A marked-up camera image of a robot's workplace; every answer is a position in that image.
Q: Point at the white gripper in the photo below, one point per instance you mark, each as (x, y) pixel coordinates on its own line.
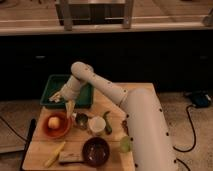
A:
(69, 91)

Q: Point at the red yellow apple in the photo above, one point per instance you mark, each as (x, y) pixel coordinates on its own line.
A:
(54, 123)

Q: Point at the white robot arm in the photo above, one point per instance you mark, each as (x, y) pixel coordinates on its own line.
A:
(152, 146)

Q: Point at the red bowl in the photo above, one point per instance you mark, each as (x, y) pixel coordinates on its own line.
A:
(64, 125)

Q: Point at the dark purple bowl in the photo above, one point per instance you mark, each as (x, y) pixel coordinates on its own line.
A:
(95, 152)

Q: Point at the green plastic tray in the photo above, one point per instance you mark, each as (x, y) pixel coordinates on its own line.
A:
(55, 83)

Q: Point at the small metal cup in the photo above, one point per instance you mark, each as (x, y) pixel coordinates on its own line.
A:
(81, 120)

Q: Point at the white cup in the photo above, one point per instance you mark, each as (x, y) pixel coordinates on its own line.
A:
(96, 125)

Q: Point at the green pepper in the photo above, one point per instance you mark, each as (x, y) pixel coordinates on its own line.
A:
(108, 128)

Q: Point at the wooden scrub brush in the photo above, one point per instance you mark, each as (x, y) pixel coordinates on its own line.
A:
(68, 158)

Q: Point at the dark red grapes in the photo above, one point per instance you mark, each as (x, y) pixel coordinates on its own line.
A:
(124, 126)

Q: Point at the black floor device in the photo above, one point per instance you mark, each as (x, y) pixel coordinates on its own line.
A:
(200, 99)

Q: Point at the metal stand frame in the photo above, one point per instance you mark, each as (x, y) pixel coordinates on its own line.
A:
(94, 12)

